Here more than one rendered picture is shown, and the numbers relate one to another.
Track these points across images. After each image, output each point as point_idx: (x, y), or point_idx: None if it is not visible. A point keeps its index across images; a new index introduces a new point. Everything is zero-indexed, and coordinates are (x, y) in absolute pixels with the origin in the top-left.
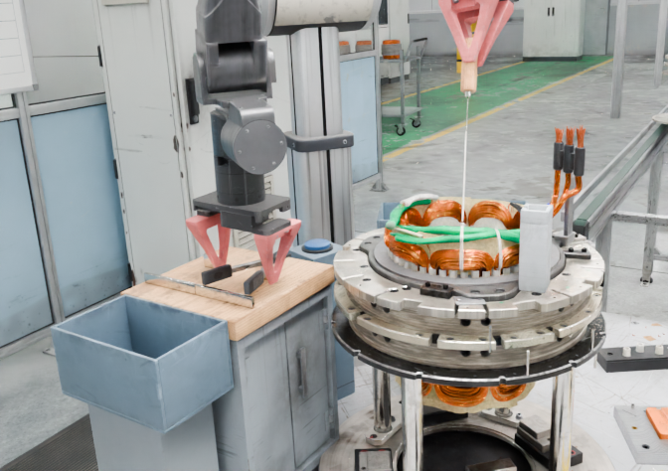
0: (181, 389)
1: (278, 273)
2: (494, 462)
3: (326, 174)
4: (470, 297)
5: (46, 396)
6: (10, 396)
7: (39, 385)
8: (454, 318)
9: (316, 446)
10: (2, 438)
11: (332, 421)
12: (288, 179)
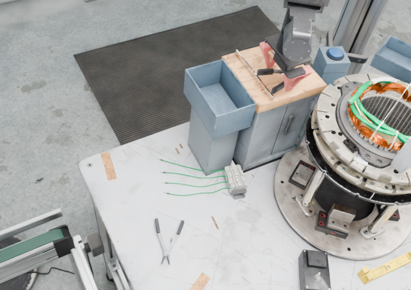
0: (225, 126)
1: (292, 88)
2: (347, 208)
3: (369, 2)
4: (362, 158)
5: None
6: None
7: None
8: (350, 161)
9: (285, 148)
10: (175, 12)
11: (297, 142)
12: None
